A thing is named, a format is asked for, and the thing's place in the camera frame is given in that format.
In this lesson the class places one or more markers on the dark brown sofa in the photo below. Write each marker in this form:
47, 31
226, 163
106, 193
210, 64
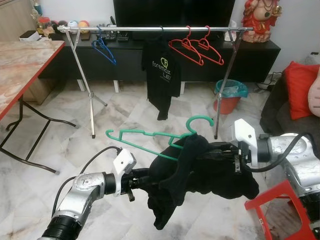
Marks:
280, 110

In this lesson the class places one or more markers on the black TV console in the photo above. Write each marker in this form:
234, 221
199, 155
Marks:
127, 62

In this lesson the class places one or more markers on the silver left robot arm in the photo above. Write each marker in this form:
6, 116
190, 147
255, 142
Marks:
80, 192

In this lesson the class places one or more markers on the gold trophy figurine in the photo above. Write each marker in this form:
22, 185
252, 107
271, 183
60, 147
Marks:
38, 11

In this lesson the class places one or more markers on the red plastic stool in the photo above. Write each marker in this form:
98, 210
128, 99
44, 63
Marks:
270, 200

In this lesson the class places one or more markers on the red figurine statue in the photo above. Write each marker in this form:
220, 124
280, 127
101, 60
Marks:
261, 20

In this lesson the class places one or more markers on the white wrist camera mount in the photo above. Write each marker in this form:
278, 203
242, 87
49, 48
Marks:
124, 164
246, 140

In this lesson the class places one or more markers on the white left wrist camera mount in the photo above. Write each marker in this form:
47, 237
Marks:
124, 164

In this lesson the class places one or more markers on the black T-shirt green logo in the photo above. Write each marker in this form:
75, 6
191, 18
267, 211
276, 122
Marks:
161, 75
200, 180

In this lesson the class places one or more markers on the red cushion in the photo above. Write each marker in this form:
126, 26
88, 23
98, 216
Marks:
300, 90

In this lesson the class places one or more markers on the blue plastic hanger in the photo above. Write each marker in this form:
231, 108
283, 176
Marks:
104, 50

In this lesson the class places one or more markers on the white cardboard box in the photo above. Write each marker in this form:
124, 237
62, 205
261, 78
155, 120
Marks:
30, 35

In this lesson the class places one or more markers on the pink cushion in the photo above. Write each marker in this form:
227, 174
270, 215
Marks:
315, 97

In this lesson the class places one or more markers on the teal plastic bin liner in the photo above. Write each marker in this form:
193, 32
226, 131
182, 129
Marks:
232, 89

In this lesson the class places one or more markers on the orange round plush toy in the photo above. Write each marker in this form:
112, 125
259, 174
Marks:
83, 23

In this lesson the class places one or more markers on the black flat television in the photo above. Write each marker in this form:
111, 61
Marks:
175, 11

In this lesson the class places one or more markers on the red plastic bucket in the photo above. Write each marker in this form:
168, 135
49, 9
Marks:
226, 105

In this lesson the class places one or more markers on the silver metal clothes rack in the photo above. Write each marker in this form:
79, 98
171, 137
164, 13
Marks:
135, 29

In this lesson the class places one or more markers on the black round plush toy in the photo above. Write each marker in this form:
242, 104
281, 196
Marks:
62, 23

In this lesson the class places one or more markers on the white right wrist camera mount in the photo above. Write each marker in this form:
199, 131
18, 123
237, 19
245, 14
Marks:
246, 140

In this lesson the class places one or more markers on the marble table red edge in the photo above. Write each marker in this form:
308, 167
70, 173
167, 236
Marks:
22, 67

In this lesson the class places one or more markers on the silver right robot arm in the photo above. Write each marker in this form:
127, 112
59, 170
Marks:
297, 165

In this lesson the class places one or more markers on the white round plush toy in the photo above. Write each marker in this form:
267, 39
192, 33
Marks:
73, 23

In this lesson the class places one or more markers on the green plastic hanger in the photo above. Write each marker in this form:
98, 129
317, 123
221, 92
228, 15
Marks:
145, 134

